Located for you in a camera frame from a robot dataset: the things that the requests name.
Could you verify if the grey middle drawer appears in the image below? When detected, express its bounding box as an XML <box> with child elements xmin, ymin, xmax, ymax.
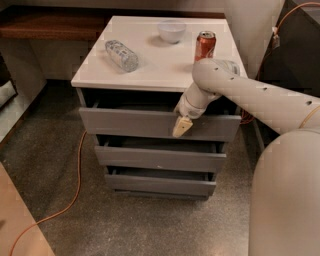
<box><xmin>94</xmin><ymin>136</ymin><xmax>226</xmax><ymax>172</ymax></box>

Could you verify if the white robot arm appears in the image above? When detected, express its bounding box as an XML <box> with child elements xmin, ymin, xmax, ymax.
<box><xmin>173</xmin><ymin>58</ymin><xmax>320</xmax><ymax>256</ymax></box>

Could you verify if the white bowl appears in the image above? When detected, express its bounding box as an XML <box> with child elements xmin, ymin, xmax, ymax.
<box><xmin>157</xmin><ymin>20</ymin><xmax>186</xmax><ymax>44</ymax></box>

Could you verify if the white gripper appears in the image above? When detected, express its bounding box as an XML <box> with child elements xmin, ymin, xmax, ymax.
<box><xmin>172</xmin><ymin>83</ymin><xmax>221</xmax><ymax>138</ymax></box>

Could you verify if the wooden desk shelf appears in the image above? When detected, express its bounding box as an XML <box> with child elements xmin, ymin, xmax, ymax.
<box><xmin>0</xmin><ymin>5</ymin><xmax>226</xmax><ymax>41</ymax></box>

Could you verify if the dark object at left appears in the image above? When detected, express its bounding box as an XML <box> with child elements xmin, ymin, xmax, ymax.
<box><xmin>0</xmin><ymin>54</ymin><xmax>17</xmax><ymax>109</ymax></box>

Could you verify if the orange extension cable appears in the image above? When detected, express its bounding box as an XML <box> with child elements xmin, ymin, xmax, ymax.
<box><xmin>8</xmin><ymin>2</ymin><xmax>320</xmax><ymax>256</ymax></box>

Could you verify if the orange soda can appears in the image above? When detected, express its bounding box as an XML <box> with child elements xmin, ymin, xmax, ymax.
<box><xmin>194</xmin><ymin>31</ymin><xmax>216</xmax><ymax>62</ymax></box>

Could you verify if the clear plastic water bottle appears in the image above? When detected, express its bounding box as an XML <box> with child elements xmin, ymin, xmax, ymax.
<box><xmin>105</xmin><ymin>40</ymin><xmax>139</xmax><ymax>72</ymax></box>

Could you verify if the grey top drawer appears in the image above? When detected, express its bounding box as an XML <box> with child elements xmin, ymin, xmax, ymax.
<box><xmin>79</xmin><ymin>107</ymin><xmax>240</xmax><ymax>142</ymax></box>

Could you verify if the grey bottom drawer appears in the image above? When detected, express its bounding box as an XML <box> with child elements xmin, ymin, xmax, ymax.
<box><xmin>105</xmin><ymin>167</ymin><xmax>216</xmax><ymax>197</ymax></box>

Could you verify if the grey drawer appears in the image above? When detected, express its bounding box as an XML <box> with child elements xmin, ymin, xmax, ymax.
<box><xmin>79</xmin><ymin>107</ymin><xmax>240</xmax><ymax>142</ymax></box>
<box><xmin>105</xmin><ymin>167</ymin><xmax>216</xmax><ymax>197</ymax></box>
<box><xmin>94</xmin><ymin>136</ymin><xmax>226</xmax><ymax>172</ymax></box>

